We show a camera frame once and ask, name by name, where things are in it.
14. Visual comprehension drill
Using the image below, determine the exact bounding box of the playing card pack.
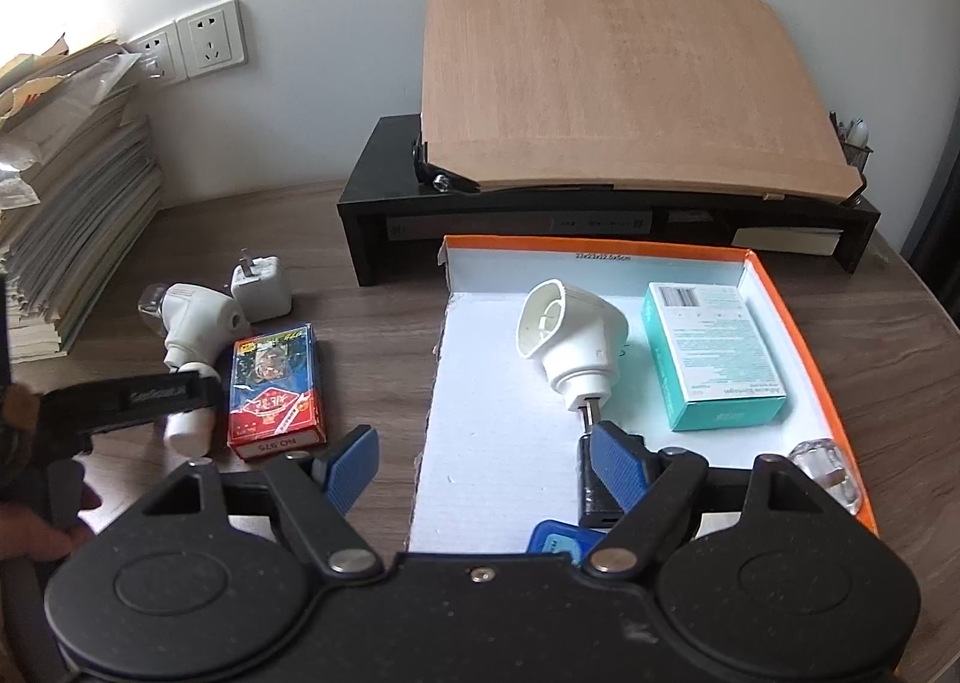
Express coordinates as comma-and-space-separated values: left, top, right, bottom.
226, 323, 329, 463

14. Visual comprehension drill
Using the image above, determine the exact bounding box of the stack of books and papers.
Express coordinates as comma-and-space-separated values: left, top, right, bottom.
0, 34, 164, 366

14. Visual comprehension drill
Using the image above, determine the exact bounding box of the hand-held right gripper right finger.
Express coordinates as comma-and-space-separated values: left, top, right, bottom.
581, 420, 826, 577

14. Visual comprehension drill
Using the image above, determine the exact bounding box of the teal and white carton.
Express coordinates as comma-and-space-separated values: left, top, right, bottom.
643, 280, 789, 433

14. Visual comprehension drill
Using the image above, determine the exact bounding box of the translucent plug cover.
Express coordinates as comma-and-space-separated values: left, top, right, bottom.
137, 283, 173, 336

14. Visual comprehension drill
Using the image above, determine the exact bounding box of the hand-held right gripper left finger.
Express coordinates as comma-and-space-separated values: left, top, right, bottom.
139, 424, 383, 577

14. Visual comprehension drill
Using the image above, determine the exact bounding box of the clear plastic sleeve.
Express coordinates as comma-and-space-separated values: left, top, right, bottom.
45, 49, 143, 121

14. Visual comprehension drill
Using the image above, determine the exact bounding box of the wooden reading stand board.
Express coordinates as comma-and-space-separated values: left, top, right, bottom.
420, 0, 863, 205

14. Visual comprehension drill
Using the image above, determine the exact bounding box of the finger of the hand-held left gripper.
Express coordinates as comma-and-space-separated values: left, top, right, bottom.
41, 364, 230, 438

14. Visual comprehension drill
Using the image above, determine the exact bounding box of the white wall socket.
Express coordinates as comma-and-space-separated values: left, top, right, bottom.
176, 0, 248, 81
124, 23, 188, 88

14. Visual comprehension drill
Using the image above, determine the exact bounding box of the black mesh pen holder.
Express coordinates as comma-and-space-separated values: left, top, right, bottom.
829, 113, 875, 193

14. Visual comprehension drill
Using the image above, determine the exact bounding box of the person's left hand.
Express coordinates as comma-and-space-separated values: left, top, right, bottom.
0, 484, 102, 565

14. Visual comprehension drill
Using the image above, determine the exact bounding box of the black desk riser shelf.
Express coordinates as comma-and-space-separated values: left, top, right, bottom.
336, 114, 880, 288

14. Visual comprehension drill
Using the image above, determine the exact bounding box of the orange-edged white cardboard box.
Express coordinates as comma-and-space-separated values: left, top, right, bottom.
407, 234, 878, 558

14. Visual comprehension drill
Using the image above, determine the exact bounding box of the white usb charger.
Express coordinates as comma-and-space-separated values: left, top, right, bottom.
229, 248, 294, 324

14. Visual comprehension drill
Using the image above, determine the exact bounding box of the white angled plug-in heater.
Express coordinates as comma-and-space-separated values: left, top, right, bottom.
161, 281, 252, 369

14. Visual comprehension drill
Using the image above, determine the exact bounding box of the blue dental floss box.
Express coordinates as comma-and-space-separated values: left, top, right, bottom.
525, 519, 608, 558

